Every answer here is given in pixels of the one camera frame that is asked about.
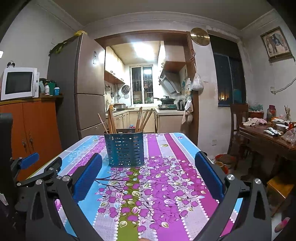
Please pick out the wooden chopstick green band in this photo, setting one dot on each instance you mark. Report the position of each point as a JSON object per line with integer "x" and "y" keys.
{"x": 138, "y": 120}

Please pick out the grey-brown chopstick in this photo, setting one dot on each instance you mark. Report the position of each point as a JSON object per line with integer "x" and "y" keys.
{"x": 108, "y": 121}

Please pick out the kitchen range hood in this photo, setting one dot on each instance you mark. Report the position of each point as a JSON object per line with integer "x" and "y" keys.
{"x": 171, "y": 82}

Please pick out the colourful floral striped tablecloth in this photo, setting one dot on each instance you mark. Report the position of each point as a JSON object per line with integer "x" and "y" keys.
{"x": 165, "y": 199}

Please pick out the black wok on stove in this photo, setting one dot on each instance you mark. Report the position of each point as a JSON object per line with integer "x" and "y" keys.
{"x": 165, "y": 100}

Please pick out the wooden chair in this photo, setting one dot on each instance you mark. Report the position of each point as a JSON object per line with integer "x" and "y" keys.
{"x": 239, "y": 114}

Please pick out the dark wooden side table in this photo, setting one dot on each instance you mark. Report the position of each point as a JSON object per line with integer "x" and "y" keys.
{"x": 271, "y": 156}

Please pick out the white plastic bag hanging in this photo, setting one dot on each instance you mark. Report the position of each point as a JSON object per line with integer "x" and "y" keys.
{"x": 197, "y": 84}

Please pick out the blue perforated utensil holder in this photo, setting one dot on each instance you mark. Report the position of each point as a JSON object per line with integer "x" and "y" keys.
{"x": 125, "y": 149}

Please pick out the small wooden stool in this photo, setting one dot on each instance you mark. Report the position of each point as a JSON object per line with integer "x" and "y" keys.
{"x": 277, "y": 191}

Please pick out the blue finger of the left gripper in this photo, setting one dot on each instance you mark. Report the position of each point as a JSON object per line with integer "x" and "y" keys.
{"x": 29, "y": 161}

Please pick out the orange wooden cabinet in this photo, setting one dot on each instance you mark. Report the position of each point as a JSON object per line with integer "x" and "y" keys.
{"x": 34, "y": 130}

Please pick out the white microwave oven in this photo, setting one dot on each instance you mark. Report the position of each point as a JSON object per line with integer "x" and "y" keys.
{"x": 20, "y": 82}

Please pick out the framed elephant picture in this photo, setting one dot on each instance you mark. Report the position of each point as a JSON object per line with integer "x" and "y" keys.
{"x": 276, "y": 45}

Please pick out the electric kettle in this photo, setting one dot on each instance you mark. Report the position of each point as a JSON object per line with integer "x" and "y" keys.
{"x": 180, "y": 105}

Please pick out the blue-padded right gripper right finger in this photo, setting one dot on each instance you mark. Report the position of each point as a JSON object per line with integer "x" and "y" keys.
{"x": 226, "y": 189}

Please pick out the round brass wall clock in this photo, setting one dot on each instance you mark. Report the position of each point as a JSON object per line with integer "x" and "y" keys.
{"x": 200, "y": 36}

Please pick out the light wooden chopstick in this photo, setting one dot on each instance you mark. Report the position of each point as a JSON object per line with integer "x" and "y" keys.
{"x": 141, "y": 128}

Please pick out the grey brown refrigerator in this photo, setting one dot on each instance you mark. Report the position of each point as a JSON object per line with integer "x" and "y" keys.
{"x": 78, "y": 70}

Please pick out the wooden chopstick painted tip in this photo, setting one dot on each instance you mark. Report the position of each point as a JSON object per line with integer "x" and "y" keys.
{"x": 114, "y": 129}

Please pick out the short tan chopstick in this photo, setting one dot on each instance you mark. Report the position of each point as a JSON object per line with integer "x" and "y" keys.
{"x": 111, "y": 119}

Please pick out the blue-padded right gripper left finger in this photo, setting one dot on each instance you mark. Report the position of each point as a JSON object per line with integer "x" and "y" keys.
{"x": 72, "y": 189}

